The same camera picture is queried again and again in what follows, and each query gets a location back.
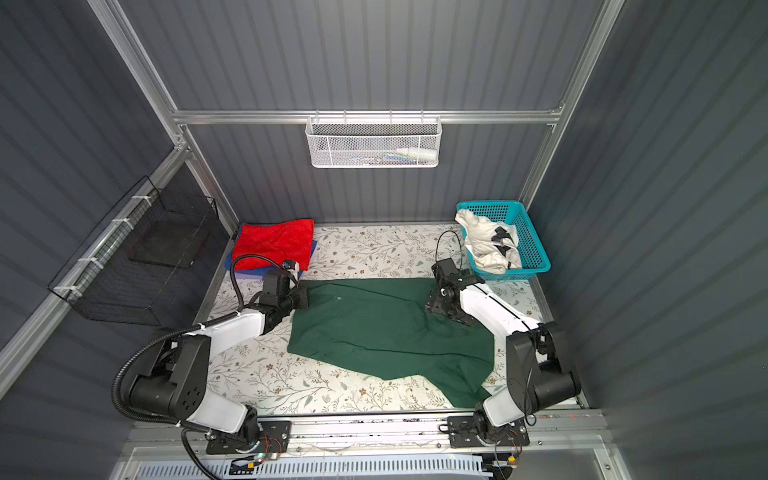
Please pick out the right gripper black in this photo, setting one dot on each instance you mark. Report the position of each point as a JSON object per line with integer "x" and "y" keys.
{"x": 434, "y": 303}

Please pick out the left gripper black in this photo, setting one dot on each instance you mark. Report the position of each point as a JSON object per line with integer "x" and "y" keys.
{"x": 303, "y": 300}

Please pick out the green t-shirt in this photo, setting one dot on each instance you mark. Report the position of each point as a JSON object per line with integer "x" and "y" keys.
{"x": 381, "y": 327}

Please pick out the teal plastic laundry basket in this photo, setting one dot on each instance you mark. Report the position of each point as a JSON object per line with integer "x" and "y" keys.
{"x": 534, "y": 259}

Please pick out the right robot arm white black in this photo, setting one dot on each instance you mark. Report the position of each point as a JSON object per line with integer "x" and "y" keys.
{"x": 540, "y": 371}

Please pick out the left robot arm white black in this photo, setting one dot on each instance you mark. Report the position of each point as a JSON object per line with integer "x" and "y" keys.
{"x": 165, "y": 381}

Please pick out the red folded t-shirt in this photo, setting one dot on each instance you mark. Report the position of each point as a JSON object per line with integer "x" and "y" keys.
{"x": 291, "y": 240}

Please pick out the white t-shirt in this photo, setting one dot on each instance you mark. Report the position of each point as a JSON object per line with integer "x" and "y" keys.
{"x": 492, "y": 245}

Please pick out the white bottle in basket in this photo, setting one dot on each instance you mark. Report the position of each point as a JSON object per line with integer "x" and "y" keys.
{"x": 418, "y": 154}

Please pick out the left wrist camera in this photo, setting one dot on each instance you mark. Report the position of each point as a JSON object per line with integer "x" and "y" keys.
{"x": 291, "y": 266}

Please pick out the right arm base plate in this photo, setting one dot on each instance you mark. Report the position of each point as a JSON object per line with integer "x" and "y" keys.
{"x": 474, "y": 431}

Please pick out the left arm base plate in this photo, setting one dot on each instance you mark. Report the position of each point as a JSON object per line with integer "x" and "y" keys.
{"x": 268, "y": 437}

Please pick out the black wire basket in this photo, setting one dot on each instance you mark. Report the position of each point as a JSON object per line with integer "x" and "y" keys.
{"x": 151, "y": 266}

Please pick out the white wire mesh basket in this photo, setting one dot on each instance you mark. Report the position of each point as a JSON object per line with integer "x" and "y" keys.
{"x": 366, "y": 144}

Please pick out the white vented cable tray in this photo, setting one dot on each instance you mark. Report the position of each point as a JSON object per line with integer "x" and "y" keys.
{"x": 343, "y": 467}

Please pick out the aluminium mounting rail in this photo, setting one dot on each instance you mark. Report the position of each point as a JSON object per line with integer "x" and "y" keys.
{"x": 429, "y": 432}

